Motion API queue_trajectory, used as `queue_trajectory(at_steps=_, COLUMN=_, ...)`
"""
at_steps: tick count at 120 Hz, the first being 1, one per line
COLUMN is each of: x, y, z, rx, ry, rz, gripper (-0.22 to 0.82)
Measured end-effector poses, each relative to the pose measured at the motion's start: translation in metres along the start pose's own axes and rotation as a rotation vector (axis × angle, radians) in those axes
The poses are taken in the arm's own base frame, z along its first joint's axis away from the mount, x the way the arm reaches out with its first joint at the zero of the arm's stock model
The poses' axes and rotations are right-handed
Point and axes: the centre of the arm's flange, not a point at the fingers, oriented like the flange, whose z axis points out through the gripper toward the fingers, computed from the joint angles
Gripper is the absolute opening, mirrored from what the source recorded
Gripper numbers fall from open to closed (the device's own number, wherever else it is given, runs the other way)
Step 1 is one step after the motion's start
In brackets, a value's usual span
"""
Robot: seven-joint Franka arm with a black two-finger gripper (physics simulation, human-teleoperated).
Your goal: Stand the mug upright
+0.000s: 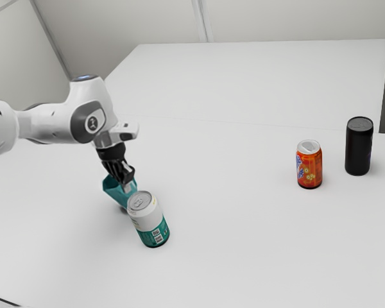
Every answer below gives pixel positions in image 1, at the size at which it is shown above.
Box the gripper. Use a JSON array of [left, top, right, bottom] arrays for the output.
[[95, 142, 136, 194]]

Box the teal faceted mug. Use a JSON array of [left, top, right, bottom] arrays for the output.
[[102, 174, 138, 207]]

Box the white and teal can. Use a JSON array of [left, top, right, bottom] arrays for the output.
[[126, 190, 171, 249]]

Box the orange soda can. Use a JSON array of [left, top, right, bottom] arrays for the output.
[[295, 139, 323, 189]]

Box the tall black can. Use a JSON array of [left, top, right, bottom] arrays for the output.
[[344, 115, 375, 176]]

